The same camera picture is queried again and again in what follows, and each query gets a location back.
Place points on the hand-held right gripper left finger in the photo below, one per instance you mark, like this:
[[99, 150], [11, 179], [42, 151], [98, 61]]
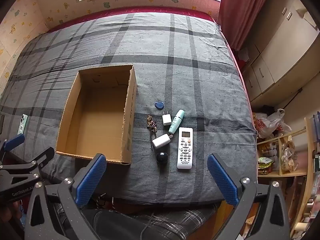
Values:
[[90, 180]]

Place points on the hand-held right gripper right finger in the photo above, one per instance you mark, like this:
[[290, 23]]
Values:
[[222, 180]]

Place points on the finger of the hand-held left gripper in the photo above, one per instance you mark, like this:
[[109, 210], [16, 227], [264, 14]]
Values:
[[13, 140], [42, 156]]

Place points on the white remote control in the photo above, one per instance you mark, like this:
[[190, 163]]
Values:
[[185, 152]]

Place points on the cardboard box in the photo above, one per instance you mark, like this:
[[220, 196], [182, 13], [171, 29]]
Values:
[[100, 120]]

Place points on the black round jar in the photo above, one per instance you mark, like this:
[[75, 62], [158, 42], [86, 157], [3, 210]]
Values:
[[162, 157]]

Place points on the large white charger plug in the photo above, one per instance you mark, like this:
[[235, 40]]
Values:
[[161, 141]]

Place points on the teal cosmetic bottle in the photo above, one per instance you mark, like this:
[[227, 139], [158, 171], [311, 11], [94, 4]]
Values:
[[176, 122]]

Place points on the small white charger plug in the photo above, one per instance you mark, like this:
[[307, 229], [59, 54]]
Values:
[[166, 120]]

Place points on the blue key fob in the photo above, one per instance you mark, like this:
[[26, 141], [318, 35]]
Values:
[[158, 105]]

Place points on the green smartphone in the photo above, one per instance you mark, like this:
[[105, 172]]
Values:
[[22, 123]]

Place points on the green lidded container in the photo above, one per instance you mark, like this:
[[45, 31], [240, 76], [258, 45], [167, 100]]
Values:
[[263, 161]]

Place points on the dark plaid cloth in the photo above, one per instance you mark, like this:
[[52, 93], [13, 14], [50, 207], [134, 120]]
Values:
[[180, 220]]

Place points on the clear snack bag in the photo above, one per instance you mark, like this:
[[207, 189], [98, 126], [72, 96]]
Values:
[[290, 155]]

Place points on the white plastic bag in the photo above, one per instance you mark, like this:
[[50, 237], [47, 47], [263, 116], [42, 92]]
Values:
[[270, 122]]

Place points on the wooden shelf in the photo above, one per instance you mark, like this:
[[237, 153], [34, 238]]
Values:
[[310, 140]]

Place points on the grey plaid bed sheet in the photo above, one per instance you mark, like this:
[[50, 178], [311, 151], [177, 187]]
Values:
[[187, 80]]

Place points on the white cabinet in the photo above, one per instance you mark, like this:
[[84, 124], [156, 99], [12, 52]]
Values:
[[280, 42]]

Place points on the red curtain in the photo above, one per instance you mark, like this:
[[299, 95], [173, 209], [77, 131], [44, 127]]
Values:
[[242, 10]]

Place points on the red mattress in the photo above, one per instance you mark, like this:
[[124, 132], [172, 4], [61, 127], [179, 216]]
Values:
[[150, 10]]

